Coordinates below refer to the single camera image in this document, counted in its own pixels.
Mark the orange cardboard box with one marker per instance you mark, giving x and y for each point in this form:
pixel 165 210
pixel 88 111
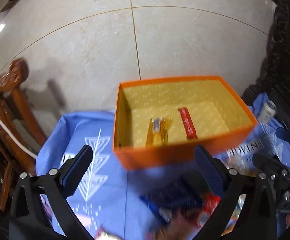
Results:
pixel 182 152

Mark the blue printed cloth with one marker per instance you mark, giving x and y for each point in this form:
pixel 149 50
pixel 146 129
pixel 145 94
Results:
pixel 114 180

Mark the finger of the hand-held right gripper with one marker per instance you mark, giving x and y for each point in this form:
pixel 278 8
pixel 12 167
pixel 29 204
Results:
pixel 288 134

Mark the dark blue snack packet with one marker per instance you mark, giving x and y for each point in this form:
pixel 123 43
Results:
pixel 172 197

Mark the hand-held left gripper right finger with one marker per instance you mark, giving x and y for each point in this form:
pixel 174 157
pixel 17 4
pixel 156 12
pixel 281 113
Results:
pixel 208 171

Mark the wooden chair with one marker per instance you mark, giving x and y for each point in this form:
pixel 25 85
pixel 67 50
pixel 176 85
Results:
pixel 17 100

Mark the dark carved furniture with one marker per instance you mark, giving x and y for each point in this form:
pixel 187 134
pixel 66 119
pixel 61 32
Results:
pixel 285 67

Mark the red snack packet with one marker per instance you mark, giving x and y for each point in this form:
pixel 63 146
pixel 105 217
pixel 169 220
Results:
pixel 210 206

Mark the yellow snack packet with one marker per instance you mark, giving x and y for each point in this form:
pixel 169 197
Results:
pixel 158 135

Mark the red snack bar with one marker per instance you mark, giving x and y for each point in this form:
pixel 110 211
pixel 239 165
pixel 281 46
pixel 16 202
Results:
pixel 187 123

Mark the white drink can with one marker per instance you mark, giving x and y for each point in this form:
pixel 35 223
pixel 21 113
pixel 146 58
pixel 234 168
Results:
pixel 266 112

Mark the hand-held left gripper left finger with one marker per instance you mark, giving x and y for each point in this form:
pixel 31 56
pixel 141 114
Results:
pixel 76 173

